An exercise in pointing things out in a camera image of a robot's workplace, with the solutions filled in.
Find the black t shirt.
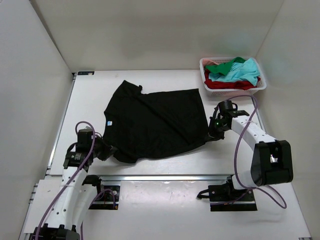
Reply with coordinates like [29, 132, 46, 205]
[103, 80, 208, 164]

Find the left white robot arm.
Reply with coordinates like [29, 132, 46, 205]
[30, 128, 118, 240]

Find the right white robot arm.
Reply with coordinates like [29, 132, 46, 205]
[197, 99, 294, 204]

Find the white plastic laundry basket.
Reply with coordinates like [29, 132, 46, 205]
[199, 56, 267, 97]

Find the red t shirt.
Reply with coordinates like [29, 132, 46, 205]
[204, 70, 257, 90]

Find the green t shirt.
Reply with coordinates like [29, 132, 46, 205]
[204, 57, 246, 76]

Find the teal t shirt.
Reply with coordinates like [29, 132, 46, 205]
[209, 57, 260, 86]

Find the pink t shirt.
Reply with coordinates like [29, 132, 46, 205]
[201, 58, 219, 66]

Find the blue label sticker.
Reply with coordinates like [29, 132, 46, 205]
[77, 71, 95, 76]

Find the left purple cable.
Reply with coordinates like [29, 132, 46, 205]
[33, 120, 116, 240]

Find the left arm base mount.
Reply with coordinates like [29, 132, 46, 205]
[89, 175, 121, 211]

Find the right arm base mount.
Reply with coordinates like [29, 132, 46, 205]
[196, 175, 258, 212]

